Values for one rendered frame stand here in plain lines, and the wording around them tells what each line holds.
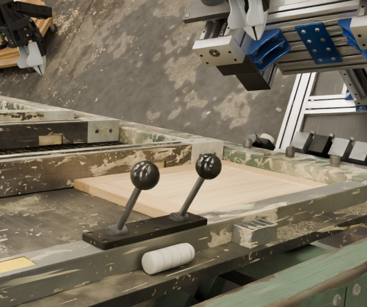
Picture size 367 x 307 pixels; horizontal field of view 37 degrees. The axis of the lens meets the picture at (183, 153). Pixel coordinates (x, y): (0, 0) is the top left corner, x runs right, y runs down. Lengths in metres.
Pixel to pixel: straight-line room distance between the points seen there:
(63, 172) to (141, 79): 2.40
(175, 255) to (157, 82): 2.70
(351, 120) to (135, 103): 1.55
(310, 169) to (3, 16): 0.82
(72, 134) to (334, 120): 1.10
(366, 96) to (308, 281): 1.54
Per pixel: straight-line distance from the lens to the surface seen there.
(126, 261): 0.76
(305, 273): 0.68
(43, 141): 1.68
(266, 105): 2.83
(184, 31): 3.60
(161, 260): 0.75
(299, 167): 1.38
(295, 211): 1.05
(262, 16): 1.00
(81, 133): 1.75
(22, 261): 0.70
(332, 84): 2.46
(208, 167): 0.77
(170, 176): 1.28
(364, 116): 2.30
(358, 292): 0.74
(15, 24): 1.43
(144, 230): 0.78
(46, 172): 1.16
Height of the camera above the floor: 1.98
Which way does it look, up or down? 42 degrees down
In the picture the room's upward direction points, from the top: 46 degrees counter-clockwise
